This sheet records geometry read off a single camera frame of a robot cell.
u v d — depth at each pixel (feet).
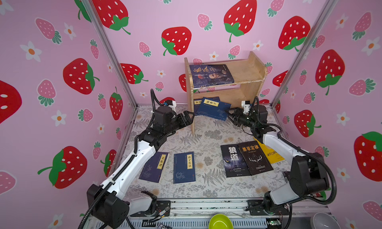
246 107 2.61
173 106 2.21
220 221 2.30
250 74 2.57
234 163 2.89
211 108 2.86
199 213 2.40
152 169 2.84
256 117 2.13
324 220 2.30
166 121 1.87
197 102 3.01
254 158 2.94
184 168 2.88
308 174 1.45
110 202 1.23
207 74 2.44
